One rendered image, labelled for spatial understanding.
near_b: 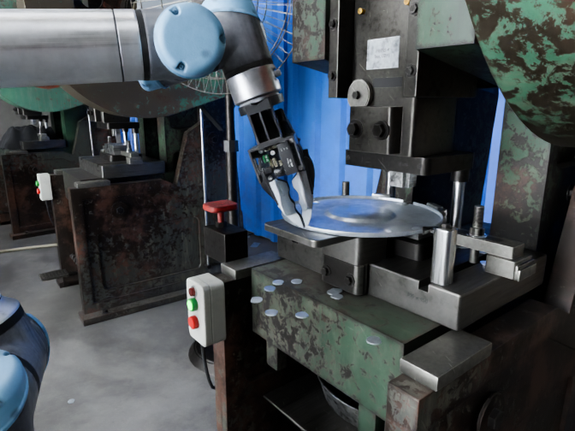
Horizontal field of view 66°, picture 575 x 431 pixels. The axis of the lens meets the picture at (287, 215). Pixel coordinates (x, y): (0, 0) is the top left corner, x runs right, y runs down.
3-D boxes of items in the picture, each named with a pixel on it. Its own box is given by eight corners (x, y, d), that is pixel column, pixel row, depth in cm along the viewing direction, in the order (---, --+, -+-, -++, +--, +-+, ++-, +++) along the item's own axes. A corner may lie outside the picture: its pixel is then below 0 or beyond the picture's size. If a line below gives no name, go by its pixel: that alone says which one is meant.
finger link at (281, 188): (284, 240, 69) (264, 185, 67) (287, 230, 75) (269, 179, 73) (303, 234, 69) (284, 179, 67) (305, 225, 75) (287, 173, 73)
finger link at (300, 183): (304, 234, 69) (284, 179, 67) (305, 225, 75) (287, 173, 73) (323, 228, 68) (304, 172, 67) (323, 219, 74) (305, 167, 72)
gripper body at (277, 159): (258, 189, 66) (230, 109, 63) (265, 179, 74) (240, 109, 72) (308, 173, 65) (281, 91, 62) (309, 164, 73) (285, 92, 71)
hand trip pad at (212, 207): (215, 240, 99) (213, 207, 97) (201, 234, 104) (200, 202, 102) (241, 234, 103) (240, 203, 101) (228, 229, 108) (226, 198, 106)
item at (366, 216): (366, 250, 63) (366, 245, 63) (251, 212, 85) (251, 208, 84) (475, 218, 80) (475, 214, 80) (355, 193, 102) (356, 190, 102)
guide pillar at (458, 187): (456, 233, 87) (463, 161, 84) (447, 230, 89) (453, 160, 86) (462, 230, 89) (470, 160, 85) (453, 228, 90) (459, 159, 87)
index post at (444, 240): (444, 286, 69) (449, 227, 67) (427, 280, 71) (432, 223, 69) (454, 282, 71) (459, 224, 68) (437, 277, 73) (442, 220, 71)
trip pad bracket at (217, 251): (228, 314, 101) (224, 230, 96) (206, 299, 108) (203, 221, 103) (250, 306, 104) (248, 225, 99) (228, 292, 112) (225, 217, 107)
